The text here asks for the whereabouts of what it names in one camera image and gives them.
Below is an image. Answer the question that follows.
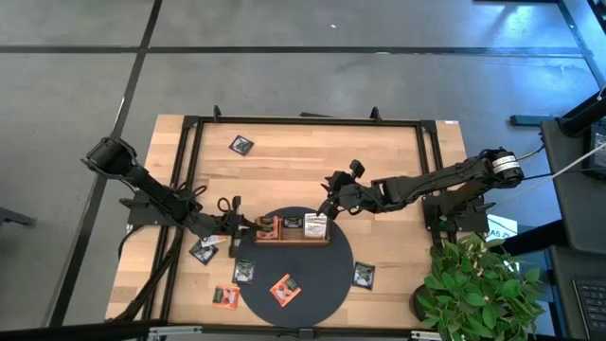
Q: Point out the round black woven placemat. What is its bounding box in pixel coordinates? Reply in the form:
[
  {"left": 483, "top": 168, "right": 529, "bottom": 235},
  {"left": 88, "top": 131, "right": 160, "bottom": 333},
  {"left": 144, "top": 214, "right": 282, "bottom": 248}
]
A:
[{"left": 235, "top": 206, "right": 355, "bottom": 329}]

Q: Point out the dark grey desk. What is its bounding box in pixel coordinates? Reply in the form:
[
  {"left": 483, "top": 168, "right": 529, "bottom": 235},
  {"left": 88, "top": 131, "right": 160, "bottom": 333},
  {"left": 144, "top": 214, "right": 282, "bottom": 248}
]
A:
[{"left": 539, "top": 117, "right": 606, "bottom": 341}]

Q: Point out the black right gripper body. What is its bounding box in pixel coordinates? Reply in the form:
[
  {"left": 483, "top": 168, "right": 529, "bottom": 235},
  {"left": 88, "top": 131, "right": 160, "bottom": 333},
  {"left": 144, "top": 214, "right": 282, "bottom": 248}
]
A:
[{"left": 326, "top": 159, "right": 380, "bottom": 215}]

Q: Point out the green leafy plant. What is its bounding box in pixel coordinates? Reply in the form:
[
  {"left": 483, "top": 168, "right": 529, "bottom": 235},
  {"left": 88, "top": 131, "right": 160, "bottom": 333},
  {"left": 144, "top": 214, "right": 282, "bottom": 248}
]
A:
[{"left": 423, "top": 231, "right": 546, "bottom": 341}]

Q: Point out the wooden tea organizer box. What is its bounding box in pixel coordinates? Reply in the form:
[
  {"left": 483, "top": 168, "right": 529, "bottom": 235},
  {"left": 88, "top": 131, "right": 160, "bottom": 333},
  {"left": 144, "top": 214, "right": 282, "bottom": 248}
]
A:
[{"left": 254, "top": 213, "right": 331, "bottom": 246}]

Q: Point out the grey furniture foot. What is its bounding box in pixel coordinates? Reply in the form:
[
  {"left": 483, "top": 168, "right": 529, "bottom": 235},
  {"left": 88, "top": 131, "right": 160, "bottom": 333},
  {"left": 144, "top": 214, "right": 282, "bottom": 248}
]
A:
[{"left": 0, "top": 206, "right": 38, "bottom": 227}]

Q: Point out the blue grey bracket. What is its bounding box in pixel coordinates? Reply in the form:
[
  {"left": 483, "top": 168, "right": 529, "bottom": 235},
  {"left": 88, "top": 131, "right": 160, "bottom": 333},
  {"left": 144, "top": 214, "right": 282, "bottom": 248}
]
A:
[{"left": 509, "top": 114, "right": 555, "bottom": 127}]

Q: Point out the thin black cable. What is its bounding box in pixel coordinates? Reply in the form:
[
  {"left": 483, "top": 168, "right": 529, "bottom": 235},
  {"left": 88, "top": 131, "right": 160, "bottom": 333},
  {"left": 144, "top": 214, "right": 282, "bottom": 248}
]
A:
[{"left": 518, "top": 168, "right": 606, "bottom": 184}]

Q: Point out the black keyboard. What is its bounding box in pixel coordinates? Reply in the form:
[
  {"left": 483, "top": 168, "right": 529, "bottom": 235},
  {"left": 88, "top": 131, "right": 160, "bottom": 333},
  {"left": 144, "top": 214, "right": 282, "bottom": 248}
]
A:
[{"left": 572, "top": 278, "right": 606, "bottom": 340}]

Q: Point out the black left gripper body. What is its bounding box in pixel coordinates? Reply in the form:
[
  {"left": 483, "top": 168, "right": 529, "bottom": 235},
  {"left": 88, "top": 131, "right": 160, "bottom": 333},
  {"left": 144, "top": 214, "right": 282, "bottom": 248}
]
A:
[{"left": 203, "top": 195, "right": 242, "bottom": 260}]

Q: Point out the black pole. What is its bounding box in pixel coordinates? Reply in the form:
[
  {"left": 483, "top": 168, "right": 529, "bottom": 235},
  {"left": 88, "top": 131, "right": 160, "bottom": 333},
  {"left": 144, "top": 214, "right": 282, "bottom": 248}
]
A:
[{"left": 557, "top": 87, "right": 606, "bottom": 139}]

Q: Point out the dark plant pot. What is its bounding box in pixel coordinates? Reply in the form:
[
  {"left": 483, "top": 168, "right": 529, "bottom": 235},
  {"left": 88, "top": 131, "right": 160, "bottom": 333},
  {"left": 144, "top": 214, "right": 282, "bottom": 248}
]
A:
[{"left": 409, "top": 282, "right": 439, "bottom": 323}]

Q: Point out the white cable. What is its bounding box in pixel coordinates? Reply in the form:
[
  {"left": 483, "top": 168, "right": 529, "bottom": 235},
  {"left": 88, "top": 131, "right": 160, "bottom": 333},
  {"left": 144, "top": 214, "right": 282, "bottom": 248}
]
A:
[{"left": 491, "top": 141, "right": 606, "bottom": 203}]

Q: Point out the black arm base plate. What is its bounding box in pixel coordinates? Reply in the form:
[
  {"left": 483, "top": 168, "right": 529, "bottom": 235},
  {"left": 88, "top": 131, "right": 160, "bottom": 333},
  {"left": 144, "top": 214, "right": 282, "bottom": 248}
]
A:
[
  {"left": 120, "top": 188, "right": 196, "bottom": 227},
  {"left": 422, "top": 188, "right": 490, "bottom": 234}
]

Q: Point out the black metal table frame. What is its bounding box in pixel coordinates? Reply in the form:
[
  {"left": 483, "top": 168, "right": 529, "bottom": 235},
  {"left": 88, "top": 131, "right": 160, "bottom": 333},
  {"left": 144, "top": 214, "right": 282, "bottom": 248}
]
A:
[{"left": 141, "top": 104, "right": 447, "bottom": 340}]

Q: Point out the black cable bundle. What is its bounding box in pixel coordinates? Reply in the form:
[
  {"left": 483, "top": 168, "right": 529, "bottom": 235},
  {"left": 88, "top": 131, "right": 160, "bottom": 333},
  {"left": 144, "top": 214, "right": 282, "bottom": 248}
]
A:
[{"left": 106, "top": 225, "right": 184, "bottom": 323}]

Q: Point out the white paper label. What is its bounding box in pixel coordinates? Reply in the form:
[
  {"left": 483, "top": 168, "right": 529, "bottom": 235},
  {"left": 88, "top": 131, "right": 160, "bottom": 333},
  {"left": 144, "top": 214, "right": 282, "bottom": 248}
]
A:
[{"left": 486, "top": 213, "right": 520, "bottom": 239}]

